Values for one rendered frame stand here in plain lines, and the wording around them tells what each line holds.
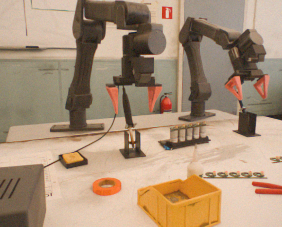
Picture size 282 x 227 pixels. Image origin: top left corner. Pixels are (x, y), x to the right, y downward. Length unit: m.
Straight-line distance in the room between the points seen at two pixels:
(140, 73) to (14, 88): 2.77
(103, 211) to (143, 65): 0.32
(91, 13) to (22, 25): 2.45
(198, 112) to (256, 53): 0.40
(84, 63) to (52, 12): 2.39
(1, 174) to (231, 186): 0.45
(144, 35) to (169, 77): 3.09
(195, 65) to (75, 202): 0.86
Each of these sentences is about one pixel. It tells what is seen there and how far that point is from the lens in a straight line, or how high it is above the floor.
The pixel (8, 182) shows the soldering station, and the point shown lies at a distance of 0.46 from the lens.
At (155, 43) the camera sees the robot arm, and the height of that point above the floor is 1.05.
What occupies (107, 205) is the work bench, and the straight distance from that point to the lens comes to 0.55.
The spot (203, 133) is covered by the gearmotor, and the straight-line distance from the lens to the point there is 0.90.
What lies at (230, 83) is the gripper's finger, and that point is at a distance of 1.02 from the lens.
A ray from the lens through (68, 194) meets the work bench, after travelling 0.60.
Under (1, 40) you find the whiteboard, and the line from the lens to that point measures 3.30.
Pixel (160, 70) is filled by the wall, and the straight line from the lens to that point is 3.67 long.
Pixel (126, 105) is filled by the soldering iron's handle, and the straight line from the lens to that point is 0.82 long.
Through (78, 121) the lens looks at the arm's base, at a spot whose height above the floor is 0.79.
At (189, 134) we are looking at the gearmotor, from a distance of 0.86.
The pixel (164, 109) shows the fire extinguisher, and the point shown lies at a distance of 3.57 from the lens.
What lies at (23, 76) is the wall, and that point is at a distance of 3.32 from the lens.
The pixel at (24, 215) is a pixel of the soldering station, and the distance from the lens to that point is 0.38.
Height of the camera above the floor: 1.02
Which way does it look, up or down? 10 degrees down
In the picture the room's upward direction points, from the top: straight up
